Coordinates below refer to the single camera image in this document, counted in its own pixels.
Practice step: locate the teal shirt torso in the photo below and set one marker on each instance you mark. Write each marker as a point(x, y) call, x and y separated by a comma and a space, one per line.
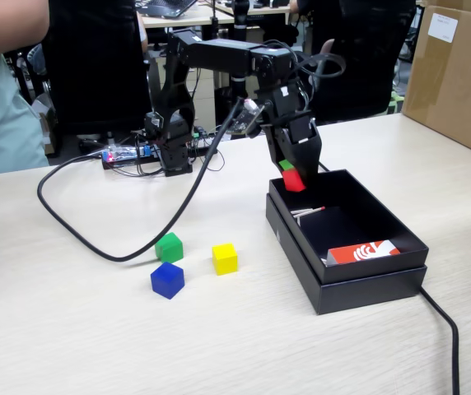
point(1, 119)

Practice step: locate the seated person bare legs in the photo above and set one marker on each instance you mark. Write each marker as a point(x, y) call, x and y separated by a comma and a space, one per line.
point(327, 47)

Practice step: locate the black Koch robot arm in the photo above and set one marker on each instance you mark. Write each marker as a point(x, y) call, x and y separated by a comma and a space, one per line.
point(219, 51)

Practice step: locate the green wooden cube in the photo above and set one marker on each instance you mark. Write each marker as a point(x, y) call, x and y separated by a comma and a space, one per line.
point(169, 248)

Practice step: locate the person forearm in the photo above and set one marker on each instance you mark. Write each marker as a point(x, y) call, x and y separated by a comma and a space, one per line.
point(5, 24)

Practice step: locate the green checkered object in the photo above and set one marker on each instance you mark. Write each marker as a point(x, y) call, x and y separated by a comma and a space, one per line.
point(396, 103)

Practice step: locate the black mesh office chair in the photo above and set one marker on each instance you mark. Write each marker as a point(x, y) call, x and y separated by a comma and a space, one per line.
point(95, 74)

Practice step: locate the open black laptop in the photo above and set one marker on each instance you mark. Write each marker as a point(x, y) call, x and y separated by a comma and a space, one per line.
point(165, 7)

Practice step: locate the large brown cardboard box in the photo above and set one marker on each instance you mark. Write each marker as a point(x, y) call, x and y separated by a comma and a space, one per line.
point(458, 90)

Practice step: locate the black open box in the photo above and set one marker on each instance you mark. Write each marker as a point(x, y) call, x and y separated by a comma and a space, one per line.
point(367, 294)

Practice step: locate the controller board with red LED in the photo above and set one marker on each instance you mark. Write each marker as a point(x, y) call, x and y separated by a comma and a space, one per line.
point(120, 154)

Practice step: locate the beige drawer cabinet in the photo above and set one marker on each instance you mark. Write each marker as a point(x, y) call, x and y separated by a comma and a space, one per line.
point(204, 98)

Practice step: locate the red and white card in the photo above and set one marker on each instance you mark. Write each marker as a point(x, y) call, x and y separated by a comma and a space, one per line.
point(363, 252)

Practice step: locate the plain wooden matchstick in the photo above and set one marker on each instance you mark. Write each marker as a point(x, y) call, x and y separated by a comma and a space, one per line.
point(301, 213)

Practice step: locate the yellow wooden cube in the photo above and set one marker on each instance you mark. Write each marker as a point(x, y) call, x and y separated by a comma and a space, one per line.
point(225, 259)

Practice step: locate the red-headed matchstick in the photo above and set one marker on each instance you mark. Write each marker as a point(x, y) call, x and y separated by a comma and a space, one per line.
point(313, 210)

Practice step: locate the black cardboard box tray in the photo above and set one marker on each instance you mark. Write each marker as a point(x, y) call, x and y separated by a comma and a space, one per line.
point(367, 214)

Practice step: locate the black base bar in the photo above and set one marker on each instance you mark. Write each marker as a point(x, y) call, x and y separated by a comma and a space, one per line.
point(112, 165)

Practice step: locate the white shipping label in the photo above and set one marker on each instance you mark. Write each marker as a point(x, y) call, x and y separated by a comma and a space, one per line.
point(443, 26)

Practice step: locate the blue wooden cube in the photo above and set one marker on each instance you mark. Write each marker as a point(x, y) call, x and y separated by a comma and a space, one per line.
point(166, 281)

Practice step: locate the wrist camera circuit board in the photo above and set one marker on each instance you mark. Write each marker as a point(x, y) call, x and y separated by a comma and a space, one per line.
point(245, 119)

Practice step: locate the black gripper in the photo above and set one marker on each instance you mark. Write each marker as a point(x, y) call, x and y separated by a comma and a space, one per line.
point(289, 107)

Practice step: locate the beige office desk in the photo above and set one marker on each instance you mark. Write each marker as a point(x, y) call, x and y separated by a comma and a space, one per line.
point(194, 18)

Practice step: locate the black white segmented pole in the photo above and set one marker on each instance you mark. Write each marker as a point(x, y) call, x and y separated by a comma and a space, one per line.
point(240, 16)

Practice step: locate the white box on floor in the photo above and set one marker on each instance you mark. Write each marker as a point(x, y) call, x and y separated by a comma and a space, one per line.
point(46, 123)

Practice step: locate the black office chair with armrest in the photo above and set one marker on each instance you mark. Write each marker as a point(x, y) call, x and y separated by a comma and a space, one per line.
point(367, 61)

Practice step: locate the red wooden cube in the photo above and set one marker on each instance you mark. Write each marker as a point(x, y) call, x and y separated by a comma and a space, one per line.
point(294, 181)

